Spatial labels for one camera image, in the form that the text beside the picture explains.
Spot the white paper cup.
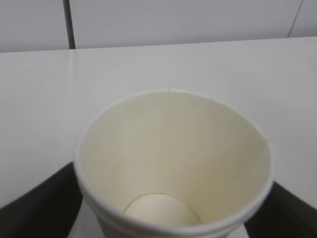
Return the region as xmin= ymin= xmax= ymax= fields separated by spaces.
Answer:
xmin=74 ymin=90 xmax=273 ymax=238

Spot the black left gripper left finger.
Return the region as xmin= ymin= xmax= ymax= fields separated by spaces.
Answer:
xmin=0 ymin=163 xmax=83 ymax=238

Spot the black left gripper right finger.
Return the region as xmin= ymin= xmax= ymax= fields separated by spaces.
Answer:
xmin=244 ymin=182 xmax=317 ymax=238

